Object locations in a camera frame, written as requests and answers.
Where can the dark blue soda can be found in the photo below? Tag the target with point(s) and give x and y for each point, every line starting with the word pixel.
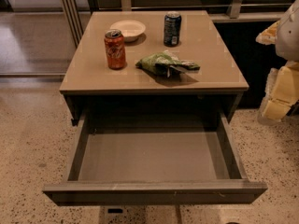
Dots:
pixel 172 25

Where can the green jalapeno chip bag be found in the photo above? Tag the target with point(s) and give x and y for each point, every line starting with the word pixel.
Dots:
pixel 166 63

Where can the open grey top drawer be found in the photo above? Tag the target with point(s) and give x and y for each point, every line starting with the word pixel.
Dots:
pixel 154 160

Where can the orange soda can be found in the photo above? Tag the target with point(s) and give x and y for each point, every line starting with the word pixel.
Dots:
pixel 115 49

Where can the metal railing frame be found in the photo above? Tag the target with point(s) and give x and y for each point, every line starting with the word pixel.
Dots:
pixel 232 17

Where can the white bowl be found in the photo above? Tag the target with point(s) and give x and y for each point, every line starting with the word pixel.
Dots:
pixel 131 30

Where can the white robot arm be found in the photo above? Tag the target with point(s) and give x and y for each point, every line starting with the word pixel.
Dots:
pixel 287 47

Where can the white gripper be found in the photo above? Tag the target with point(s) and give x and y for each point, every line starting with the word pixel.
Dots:
pixel 289 36

